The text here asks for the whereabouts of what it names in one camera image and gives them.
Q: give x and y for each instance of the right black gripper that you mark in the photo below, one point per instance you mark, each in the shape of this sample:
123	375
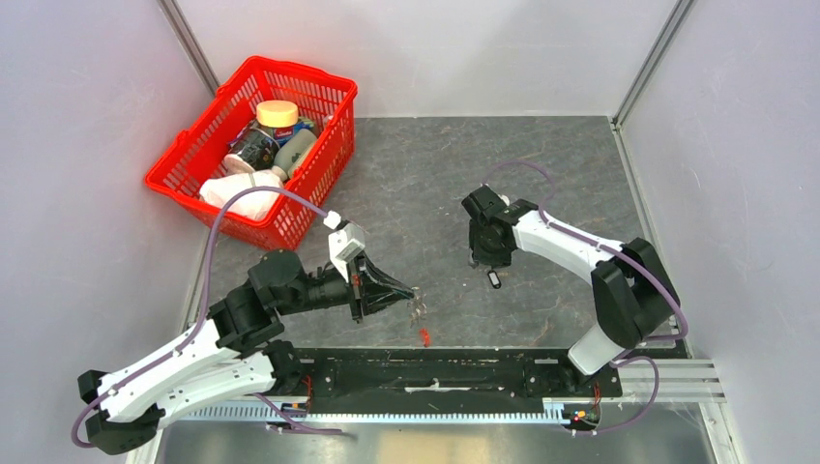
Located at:
498	259

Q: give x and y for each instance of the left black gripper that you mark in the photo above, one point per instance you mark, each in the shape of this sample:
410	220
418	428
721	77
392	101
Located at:
377	291

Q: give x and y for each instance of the key with black tag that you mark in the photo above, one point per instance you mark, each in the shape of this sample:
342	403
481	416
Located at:
494	279

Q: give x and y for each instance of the metal keyring holder red handle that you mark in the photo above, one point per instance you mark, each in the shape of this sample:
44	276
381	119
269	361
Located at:
417	308

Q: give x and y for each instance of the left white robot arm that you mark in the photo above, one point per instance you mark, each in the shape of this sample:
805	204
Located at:
234	350

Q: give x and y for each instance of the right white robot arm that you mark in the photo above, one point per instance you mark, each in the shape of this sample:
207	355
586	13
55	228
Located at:
633	294

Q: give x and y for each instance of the grey green bottle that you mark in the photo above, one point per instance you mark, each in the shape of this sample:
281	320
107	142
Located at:
290	156

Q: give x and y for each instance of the dark patterned cup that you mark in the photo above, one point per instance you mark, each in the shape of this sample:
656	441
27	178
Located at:
254	150

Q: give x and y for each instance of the jar with cream lid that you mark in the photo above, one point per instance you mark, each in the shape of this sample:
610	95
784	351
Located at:
277	119

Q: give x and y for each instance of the red plastic basket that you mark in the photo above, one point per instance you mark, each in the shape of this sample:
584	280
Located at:
195	156

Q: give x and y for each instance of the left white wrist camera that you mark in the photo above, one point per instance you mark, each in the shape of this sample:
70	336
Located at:
346	241

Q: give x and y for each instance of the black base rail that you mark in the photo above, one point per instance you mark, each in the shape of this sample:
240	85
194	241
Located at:
373	381

